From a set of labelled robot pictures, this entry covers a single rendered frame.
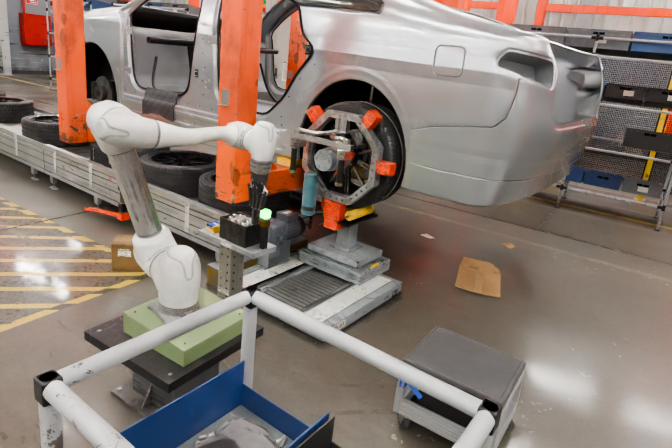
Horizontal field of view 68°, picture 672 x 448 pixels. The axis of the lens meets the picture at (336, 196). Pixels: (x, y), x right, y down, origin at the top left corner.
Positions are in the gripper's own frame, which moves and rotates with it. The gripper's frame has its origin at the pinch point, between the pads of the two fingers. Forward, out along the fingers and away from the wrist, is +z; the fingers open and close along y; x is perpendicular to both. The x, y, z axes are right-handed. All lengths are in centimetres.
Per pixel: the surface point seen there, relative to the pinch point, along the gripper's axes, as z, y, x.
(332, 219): 28, -31, 85
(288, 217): 34, -57, 73
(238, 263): 45, -36, 21
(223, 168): 6, -80, 37
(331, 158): -13, -28, 73
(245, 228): 18.7, -25.3, 14.9
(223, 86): -42, -86, 36
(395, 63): -69, -15, 99
